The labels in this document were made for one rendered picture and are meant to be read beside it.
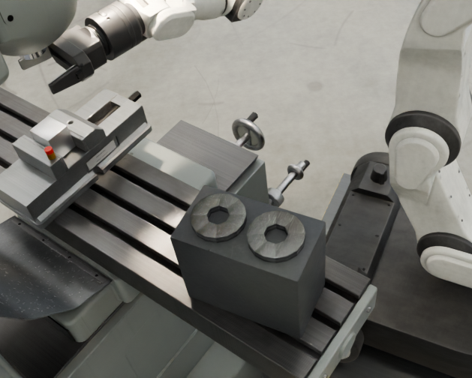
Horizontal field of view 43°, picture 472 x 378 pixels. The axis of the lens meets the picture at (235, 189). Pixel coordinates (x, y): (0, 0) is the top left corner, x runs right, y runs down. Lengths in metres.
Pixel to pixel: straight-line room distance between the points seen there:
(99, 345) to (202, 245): 0.51
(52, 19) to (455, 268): 0.98
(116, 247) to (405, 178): 0.59
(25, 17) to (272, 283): 0.54
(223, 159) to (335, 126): 1.18
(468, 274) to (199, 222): 0.70
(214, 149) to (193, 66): 1.53
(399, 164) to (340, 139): 1.44
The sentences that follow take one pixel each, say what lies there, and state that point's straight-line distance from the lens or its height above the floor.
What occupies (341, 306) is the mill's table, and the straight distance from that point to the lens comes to 1.07.
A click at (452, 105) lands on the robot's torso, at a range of 1.14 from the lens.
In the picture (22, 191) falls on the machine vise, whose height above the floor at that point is 0.99.
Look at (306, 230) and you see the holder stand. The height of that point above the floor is 1.11.
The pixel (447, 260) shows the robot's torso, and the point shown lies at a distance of 1.40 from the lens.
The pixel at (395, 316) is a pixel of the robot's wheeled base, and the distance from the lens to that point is 1.48.
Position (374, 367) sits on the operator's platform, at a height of 0.40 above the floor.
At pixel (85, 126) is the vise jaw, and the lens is 1.29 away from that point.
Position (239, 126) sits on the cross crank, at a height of 0.65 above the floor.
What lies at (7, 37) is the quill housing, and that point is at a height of 1.39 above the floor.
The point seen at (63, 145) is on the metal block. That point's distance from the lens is 1.28.
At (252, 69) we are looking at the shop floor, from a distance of 3.02.
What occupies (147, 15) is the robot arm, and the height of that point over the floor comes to 1.25.
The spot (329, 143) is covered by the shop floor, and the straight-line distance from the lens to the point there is 2.61.
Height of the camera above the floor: 1.86
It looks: 49 degrees down
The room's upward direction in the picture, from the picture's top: 9 degrees counter-clockwise
